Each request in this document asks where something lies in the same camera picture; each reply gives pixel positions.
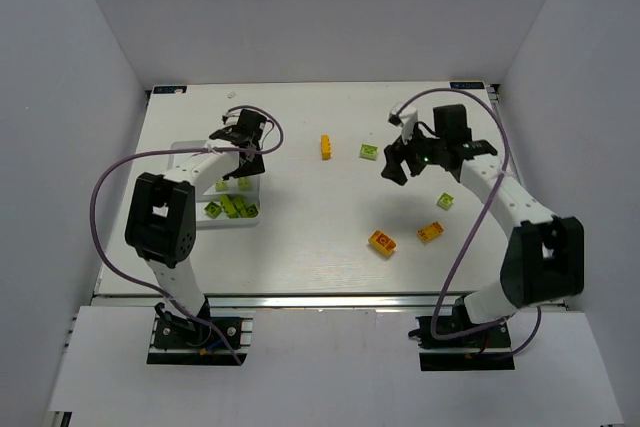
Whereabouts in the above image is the orange curved lego brick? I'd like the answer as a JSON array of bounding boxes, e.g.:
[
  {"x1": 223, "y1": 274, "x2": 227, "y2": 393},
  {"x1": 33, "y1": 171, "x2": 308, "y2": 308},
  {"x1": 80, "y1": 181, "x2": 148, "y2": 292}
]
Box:
[{"x1": 368, "y1": 230, "x2": 397, "y2": 258}]

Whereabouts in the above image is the white compartment tray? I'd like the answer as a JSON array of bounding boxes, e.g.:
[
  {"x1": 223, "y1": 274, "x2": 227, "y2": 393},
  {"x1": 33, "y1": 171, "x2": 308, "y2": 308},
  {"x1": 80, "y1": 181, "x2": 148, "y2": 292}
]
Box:
[{"x1": 167, "y1": 139, "x2": 261, "y2": 230}]

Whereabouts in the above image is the right blue label sticker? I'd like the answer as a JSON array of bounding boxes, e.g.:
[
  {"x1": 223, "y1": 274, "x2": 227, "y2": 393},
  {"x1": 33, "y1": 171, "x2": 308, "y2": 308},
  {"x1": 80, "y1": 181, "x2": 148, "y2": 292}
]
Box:
[{"x1": 449, "y1": 81, "x2": 486, "y2": 90}]

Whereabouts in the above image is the pale green lego brick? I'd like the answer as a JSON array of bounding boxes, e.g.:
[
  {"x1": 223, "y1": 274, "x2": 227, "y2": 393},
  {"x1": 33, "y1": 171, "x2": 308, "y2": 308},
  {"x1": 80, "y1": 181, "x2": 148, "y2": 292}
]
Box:
[{"x1": 436, "y1": 193, "x2": 454, "y2": 211}]

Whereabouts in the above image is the small dark green lego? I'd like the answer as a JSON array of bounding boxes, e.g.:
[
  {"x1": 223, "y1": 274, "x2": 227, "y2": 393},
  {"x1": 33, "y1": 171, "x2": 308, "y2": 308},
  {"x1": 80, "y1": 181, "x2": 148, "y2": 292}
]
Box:
[{"x1": 204, "y1": 201, "x2": 222, "y2": 219}]

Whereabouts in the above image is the left blue label sticker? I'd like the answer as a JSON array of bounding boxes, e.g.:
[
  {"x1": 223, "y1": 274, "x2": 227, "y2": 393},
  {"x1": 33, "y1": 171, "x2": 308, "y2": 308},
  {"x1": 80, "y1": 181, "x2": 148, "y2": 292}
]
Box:
[{"x1": 152, "y1": 85, "x2": 187, "y2": 95}]

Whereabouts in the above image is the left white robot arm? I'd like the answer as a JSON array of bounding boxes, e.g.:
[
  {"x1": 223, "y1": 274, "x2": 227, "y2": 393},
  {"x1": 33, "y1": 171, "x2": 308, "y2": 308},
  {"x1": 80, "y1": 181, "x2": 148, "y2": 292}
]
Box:
[{"x1": 125, "y1": 106, "x2": 268, "y2": 320}]

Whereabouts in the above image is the light green lego brick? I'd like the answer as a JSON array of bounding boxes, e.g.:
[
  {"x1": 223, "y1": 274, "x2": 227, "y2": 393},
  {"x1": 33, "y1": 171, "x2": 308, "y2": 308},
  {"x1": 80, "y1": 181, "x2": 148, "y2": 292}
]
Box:
[
  {"x1": 237, "y1": 178, "x2": 252, "y2": 191},
  {"x1": 359, "y1": 144, "x2": 378, "y2": 161}
]

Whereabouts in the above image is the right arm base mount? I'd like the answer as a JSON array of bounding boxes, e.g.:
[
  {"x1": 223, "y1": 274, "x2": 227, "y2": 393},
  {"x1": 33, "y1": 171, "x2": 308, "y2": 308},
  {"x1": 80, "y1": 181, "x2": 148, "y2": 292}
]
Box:
[{"x1": 407, "y1": 316, "x2": 515, "y2": 372}]

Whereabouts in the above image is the blue label sticker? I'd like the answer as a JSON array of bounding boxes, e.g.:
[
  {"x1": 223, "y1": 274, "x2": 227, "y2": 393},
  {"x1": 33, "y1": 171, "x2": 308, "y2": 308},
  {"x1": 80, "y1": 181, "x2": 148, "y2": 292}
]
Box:
[
  {"x1": 449, "y1": 81, "x2": 486, "y2": 90},
  {"x1": 152, "y1": 85, "x2": 187, "y2": 95}
]

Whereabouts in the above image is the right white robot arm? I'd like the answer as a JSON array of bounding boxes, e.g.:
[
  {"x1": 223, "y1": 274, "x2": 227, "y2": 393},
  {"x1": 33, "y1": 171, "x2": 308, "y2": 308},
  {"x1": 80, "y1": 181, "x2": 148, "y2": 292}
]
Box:
[{"x1": 381, "y1": 104, "x2": 585, "y2": 329}]

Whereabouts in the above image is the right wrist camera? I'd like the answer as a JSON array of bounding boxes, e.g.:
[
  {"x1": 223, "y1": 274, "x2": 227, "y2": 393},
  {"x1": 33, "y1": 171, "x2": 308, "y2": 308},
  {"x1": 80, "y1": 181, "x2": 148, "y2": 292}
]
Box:
[{"x1": 388, "y1": 103, "x2": 418, "y2": 144}]

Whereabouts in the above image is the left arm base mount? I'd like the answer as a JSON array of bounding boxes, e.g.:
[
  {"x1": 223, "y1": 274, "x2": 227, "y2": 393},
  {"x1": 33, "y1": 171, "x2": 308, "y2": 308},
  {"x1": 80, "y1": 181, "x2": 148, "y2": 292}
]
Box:
[{"x1": 146, "y1": 303, "x2": 253, "y2": 366}]

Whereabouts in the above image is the long orange lego brick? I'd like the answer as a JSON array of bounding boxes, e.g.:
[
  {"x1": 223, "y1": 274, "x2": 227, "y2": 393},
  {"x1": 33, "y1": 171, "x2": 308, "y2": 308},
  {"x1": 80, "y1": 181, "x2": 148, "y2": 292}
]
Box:
[{"x1": 320, "y1": 134, "x2": 332, "y2": 160}]

